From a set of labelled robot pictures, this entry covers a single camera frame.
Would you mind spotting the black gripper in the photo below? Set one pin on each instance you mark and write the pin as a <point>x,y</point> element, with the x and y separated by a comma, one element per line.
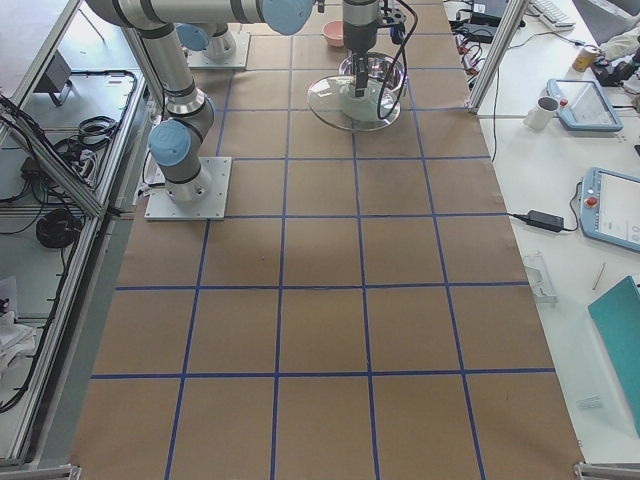
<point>358,37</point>

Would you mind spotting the glass pot lid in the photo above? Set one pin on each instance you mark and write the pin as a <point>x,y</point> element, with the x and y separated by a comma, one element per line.
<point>333,100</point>

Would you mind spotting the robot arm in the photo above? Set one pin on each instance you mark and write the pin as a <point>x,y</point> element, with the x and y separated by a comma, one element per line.
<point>215,41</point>
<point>169,32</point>

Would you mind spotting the pale green cooking pot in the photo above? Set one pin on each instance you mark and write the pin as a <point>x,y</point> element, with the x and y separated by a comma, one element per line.
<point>385,83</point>

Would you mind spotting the pink bowl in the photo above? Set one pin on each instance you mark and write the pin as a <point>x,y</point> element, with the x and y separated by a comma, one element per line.
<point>333,33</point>

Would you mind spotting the white mug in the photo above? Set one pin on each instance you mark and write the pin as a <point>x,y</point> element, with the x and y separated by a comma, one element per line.
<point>541,114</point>

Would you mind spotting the upper blue teach pendant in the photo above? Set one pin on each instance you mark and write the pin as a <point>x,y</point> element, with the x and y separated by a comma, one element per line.
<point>587,107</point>

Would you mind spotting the blue teach pendant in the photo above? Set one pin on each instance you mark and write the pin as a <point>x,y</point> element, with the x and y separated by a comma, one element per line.
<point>587,107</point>
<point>609,208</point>

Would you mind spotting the yellow can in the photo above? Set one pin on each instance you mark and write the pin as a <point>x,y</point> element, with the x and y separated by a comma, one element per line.
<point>585,58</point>

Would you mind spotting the small black power brick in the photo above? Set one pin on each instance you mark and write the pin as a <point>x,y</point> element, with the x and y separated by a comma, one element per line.
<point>545,221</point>

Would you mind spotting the clear acrylic holder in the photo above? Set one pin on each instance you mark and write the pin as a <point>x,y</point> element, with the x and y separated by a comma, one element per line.
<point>539,279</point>

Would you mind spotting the lower blue teach pendant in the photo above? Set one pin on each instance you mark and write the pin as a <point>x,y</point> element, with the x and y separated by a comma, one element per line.
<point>609,208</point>

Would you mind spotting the wooden stick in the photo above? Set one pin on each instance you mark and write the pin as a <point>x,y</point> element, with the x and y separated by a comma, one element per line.
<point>598,276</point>

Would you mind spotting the teal folder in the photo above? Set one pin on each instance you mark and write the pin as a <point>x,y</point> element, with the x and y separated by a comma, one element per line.
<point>616,316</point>

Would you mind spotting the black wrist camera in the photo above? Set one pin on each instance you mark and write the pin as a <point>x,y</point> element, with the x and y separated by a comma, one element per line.
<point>393,20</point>

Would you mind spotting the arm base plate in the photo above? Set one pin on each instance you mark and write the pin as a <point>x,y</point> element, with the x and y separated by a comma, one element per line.
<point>196,60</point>
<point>203,198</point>

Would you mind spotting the aluminium frame post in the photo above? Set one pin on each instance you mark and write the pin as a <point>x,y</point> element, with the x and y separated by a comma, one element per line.
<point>506,30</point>

